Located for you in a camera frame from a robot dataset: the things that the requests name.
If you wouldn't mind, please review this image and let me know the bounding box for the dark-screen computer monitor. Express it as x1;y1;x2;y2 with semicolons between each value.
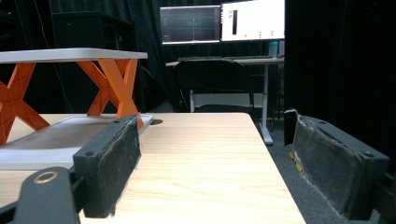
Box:
159;5;222;46

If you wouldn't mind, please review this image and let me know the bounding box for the black cabinet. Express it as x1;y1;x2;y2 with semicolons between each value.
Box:
50;10;138;115

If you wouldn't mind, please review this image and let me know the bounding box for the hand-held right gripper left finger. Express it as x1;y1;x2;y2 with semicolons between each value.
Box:
72;114;143;218

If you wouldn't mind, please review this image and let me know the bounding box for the white-screen computer monitor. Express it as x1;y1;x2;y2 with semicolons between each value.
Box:
219;0;286;42

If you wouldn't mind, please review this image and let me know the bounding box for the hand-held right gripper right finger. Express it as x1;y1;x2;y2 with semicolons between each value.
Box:
283;108;390;221

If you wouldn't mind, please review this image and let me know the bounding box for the black curtain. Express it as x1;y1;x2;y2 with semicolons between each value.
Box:
284;0;396;175

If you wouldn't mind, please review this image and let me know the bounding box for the white and orange shoe rack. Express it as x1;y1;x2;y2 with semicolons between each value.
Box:
0;47;154;172

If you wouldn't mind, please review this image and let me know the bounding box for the black keyboard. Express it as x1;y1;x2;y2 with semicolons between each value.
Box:
177;55;275;62

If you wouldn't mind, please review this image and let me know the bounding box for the black folding chair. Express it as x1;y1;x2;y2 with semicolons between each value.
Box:
173;59;255;115

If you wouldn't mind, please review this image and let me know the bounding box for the teal-capped bottle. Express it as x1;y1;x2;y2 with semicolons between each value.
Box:
268;40;279;59

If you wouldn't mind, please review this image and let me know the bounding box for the white-legged desk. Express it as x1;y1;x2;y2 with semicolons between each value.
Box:
165;56;285;147

